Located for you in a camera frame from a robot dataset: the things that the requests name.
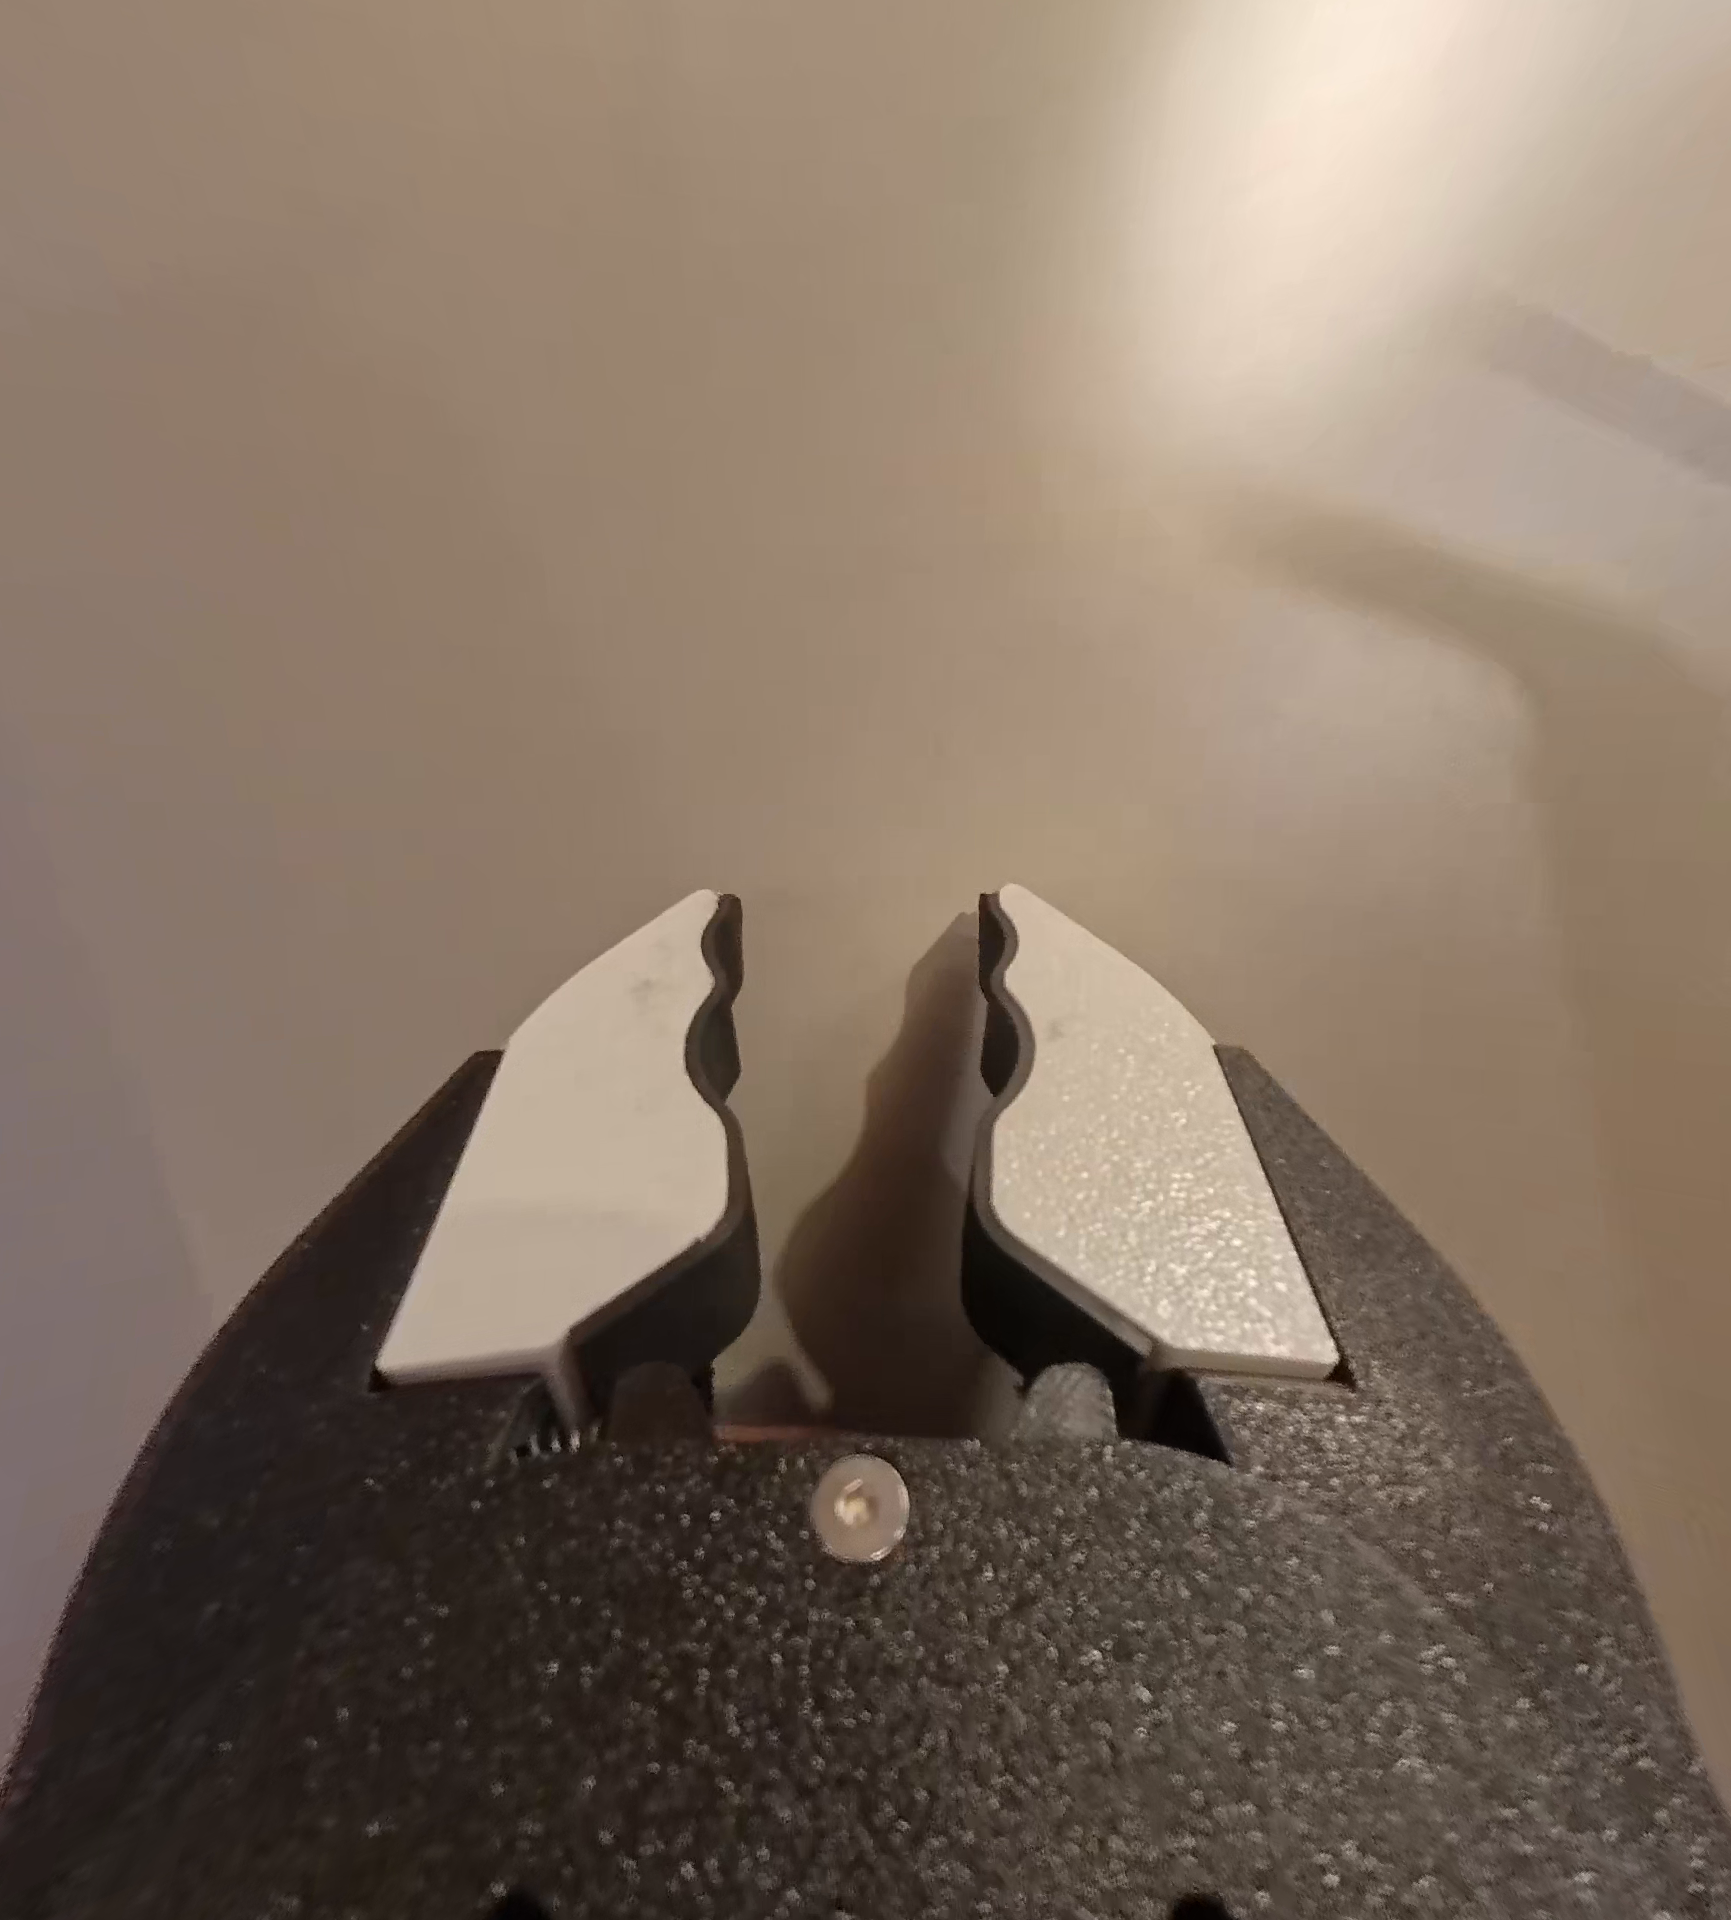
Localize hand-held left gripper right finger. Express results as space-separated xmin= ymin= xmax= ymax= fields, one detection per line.
xmin=963 ymin=882 xmax=1343 ymax=1415

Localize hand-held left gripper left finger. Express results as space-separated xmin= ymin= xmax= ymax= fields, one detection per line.
xmin=371 ymin=887 xmax=765 ymax=1421

